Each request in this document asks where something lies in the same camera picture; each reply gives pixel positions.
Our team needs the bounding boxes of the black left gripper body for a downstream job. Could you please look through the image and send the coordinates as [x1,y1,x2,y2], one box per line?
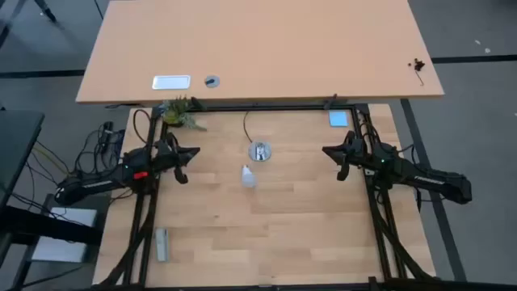
[159,148,189,185]

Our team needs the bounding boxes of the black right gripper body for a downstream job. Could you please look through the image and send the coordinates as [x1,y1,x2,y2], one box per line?
[337,145,367,182]

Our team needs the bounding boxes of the white lightbulb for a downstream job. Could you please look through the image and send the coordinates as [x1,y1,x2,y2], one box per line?
[241,164,259,189]

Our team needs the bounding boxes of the chrome lamp socket base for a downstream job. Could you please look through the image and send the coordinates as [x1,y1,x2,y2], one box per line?
[247,140,272,162]

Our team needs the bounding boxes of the blue sticky note pad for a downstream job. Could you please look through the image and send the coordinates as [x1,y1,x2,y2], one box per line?
[328,110,350,129]

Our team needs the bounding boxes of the green potted plant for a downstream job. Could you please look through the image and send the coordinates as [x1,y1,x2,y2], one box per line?
[159,95,208,133]

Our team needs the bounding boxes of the black power adapter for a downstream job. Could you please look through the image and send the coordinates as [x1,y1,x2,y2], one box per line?
[101,120,116,143]

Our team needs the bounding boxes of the grey rectangular box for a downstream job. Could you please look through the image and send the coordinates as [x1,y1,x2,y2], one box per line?
[154,227,170,263]

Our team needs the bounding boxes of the light wooden desk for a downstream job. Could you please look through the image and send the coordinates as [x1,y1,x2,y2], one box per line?
[75,0,445,106]

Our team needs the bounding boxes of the white flat box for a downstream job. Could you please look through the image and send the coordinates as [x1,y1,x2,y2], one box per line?
[32,206,98,264]

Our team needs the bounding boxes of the black side table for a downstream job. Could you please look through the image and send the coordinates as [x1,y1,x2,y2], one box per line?
[0,108,45,207]

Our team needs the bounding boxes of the black stand leg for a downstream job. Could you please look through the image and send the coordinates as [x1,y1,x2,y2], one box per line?
[34,0,57,23]

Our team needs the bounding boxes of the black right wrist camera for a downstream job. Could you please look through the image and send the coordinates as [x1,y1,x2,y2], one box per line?
[346,137,367,157]

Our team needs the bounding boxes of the black looped cable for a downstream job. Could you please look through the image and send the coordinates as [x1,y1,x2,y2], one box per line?
[132,108,153,146]

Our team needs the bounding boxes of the black lamp power cable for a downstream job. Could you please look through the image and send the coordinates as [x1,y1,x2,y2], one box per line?
[242,111,259,143]

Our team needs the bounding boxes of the black aluminium table frame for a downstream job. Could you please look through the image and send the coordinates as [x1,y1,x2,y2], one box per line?
[90,103,517,291]

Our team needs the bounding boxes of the tangle of black cables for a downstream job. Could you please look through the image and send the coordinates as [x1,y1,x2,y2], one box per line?
[23,120,126,203]

